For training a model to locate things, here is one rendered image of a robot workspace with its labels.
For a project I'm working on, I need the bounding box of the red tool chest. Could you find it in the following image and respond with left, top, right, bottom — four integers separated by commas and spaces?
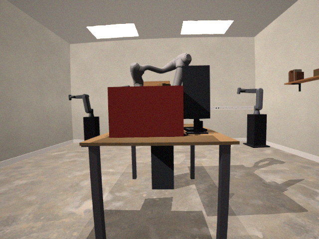
108, 86, 184, 138

